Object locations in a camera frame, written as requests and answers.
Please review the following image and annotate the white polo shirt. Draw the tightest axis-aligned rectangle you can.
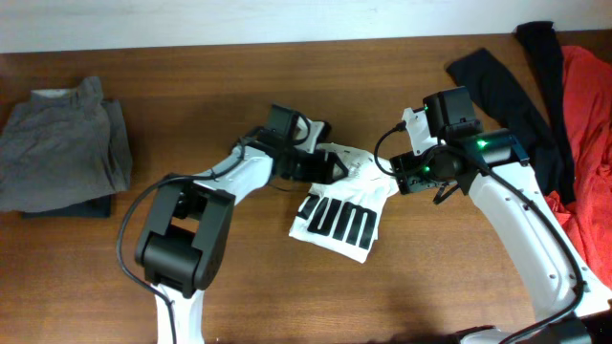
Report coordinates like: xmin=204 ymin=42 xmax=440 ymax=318
xmin=289 ymin=143 xmax=399 ymax=263

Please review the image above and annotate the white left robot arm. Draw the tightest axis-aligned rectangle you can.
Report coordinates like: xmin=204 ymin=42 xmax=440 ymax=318
xmin=135 ymin=139 xmax=348 ymax=343

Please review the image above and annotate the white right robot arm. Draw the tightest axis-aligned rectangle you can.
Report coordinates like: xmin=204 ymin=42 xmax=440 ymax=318
xmin=390 ymin=130 xmax=611 ymax=343

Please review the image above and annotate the black garment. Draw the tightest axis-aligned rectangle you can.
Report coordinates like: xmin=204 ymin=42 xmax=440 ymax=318
xmin=446 ymin=21 xmax=576 ymax=204

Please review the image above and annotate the red garment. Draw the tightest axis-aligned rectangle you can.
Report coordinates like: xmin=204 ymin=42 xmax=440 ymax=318
xmin=546 ymin=46 xmax=611 ymax=286

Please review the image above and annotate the grey folded garment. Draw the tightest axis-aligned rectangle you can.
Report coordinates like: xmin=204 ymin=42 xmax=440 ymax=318
xmin=1 ymin=76 xmax=133 ymax=218

